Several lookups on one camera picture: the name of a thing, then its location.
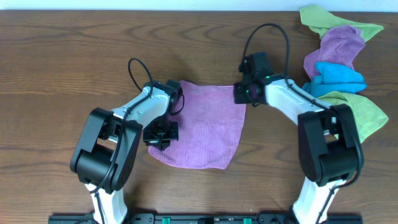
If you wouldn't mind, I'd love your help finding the purple microfiber cloth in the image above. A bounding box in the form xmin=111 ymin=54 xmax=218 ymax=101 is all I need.
xmin=148 ymin=81 xmax=246 ymax=169

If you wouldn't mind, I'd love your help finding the blue cloth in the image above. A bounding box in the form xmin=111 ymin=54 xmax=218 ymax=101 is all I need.
xmin=302 ymin=62 xmax=367 ymax=97

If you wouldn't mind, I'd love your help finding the green cloth top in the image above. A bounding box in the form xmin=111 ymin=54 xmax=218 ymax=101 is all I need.
xmin=299 ymin=4 xmax=384 ymax=42

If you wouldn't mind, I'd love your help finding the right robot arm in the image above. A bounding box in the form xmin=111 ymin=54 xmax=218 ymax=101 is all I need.
xmin=234 ymin=52 xmax=363 ymax=223

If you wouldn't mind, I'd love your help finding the green cloth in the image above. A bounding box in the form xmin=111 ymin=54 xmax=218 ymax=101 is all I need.
xmin=318 ymin=91 xmax=389 ymax=142
xmin=299 ymin=4 xmax=384 ymax=42

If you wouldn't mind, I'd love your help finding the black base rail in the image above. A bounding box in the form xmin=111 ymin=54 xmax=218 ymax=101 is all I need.
xmin=48 ymin=213 xmax=363 ymax=224

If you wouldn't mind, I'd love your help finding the green cloth lower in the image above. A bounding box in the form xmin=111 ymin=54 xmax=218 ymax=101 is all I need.
xmin=318 ymin=91 xmax=389 ymax=142

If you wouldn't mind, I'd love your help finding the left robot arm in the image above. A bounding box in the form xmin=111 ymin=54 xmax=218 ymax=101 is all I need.
xmin=70 ymin=80 xmax=183 ymax=223

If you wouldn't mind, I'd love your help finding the purple cloth in pile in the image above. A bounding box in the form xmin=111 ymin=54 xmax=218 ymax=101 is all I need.
xmin=303 ymin=25 xmax=366 ymax=80

